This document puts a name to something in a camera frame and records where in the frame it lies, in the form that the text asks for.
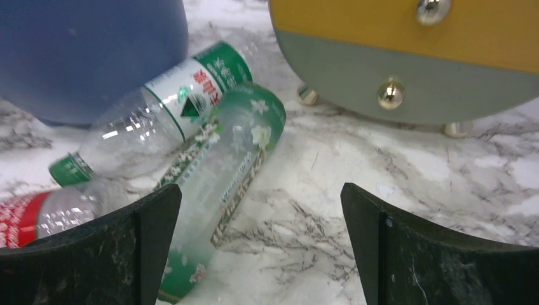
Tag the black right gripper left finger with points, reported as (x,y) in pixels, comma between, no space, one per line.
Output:
(118,258)

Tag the round pastel drawer cabinet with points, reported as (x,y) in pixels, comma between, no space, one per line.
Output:
(416,62)

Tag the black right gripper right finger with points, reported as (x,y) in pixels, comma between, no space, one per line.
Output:
(405,259)

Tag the green floral label bottle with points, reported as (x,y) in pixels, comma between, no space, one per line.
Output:
(214,171)

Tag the clear bottle red label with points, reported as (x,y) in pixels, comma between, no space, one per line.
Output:
(33,216)

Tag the clear bottle white green label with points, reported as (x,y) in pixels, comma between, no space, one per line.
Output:
(139,130)

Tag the blue plastic bin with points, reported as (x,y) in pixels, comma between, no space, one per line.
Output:
(66,61)

